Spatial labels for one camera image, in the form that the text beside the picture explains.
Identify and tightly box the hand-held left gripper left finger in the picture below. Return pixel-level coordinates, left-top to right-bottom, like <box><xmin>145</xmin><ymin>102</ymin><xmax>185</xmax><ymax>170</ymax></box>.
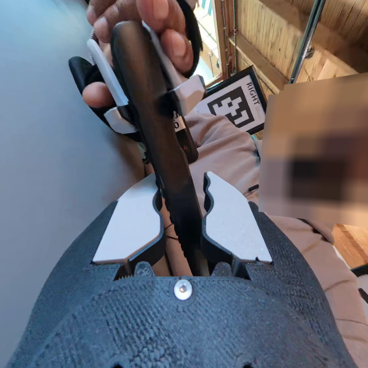
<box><xmin>92</xmin><ymin>173</ymin><xmax>166</xmax><ymax>274</ymax></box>

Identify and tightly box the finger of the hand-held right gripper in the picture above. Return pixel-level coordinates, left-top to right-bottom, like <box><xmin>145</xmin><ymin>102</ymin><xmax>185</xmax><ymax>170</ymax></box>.
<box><xmin>142</xmin><ymin>21</ymin><xmax>206</xmax><ymax>116</ymax></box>
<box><xmin>86</xmin><ymin>39</ymin><xmax>140</xmax><ymax>135</ymax></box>

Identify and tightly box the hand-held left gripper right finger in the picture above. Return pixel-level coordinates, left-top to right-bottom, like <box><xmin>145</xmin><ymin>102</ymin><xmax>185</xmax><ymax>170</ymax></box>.
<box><xmin>200</xmin><ymin>171</ymin><xmax>273</xmax><ymax>276</ymax></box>

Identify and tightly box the person's right forearm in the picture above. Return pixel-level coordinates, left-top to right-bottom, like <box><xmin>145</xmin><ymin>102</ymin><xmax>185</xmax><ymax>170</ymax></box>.
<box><xmin>184</xmin><ymin>113</ymin><xmax>260</xmax><ymax>203</ymax></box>

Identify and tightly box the person's right hand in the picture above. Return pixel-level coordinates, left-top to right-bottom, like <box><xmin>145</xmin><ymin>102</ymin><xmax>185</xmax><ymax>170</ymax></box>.
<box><xmin>82</xmin><ymin>0</ymin><xmax>194</xmax><ymax>109</ymax></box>

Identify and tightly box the black white marker board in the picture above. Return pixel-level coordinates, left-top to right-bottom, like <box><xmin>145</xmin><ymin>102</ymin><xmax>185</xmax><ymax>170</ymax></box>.
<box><xmin>195</xmin><ymin>66</ymin><xmax>267</xmax><ymax>136</ymax></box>

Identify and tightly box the grey metal conduit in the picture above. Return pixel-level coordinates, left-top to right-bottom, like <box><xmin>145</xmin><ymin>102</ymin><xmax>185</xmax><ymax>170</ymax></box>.
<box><xmin>288</xmin><ymin>0</ymin><xmax>327</xmax><ymax>84</ymax></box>

